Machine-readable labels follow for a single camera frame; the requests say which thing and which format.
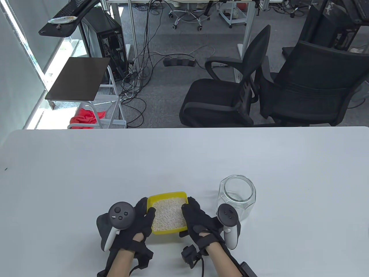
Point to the person's left hand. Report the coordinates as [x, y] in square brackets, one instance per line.
[141, 222]

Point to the person's right hand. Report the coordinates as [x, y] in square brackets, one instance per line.
[199, 222]

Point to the yellow plastic food container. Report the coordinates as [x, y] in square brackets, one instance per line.
[165, 194]

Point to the clear glass jar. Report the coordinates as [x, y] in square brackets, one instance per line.
[239, 193]

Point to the person's left forearm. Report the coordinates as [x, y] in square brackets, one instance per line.
[121, 264]

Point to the dark grey left controller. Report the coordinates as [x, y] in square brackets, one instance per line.
[121, 215]

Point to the dark grey controller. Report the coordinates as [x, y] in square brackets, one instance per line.
[227, 215]
[121, 215]

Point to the dark grey right controller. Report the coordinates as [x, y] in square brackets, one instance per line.
[227, 215]

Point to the black sensor box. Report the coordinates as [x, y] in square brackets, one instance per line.
[248, 269]

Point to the red cloth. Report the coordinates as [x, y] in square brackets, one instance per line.
[83, 117]

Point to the dark brown side table top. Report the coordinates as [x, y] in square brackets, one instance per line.
[79, 78]

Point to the black power strip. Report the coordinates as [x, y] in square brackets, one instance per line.
[178, 62]

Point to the black mesh office chair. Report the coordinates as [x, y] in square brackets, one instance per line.
[311, 86]

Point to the black computer tower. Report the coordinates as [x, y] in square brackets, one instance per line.
[101, 34]

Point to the chrome swivel chair base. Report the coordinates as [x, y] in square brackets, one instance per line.
[187, 16]

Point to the white rolling cart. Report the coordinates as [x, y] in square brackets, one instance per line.
[230, 16]

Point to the black stand tray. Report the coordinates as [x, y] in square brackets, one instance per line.
[56, 31]

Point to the black keyboard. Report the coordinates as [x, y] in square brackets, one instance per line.
[72, 7]

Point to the black equipment rack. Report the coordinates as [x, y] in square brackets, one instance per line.
[320, 23]

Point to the white desk frame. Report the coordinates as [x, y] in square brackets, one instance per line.
[131, 31]

